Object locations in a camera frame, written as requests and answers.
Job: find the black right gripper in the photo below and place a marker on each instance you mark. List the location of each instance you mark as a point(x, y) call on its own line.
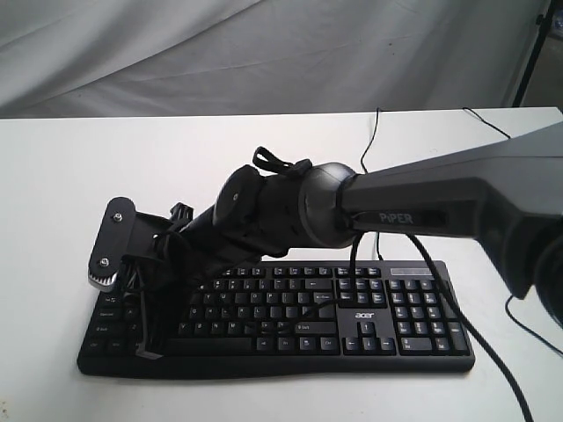
point(156, 255)

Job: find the black acer keyboard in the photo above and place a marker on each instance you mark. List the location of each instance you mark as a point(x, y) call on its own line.
point(287, 318)

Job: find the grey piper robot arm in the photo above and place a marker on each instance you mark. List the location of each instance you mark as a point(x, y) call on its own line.
point(507, 196)

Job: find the white backdrop cloth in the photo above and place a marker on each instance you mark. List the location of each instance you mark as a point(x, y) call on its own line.
point(169, 58)

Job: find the black tripod stand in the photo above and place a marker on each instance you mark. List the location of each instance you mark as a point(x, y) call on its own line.
point(543, 24)

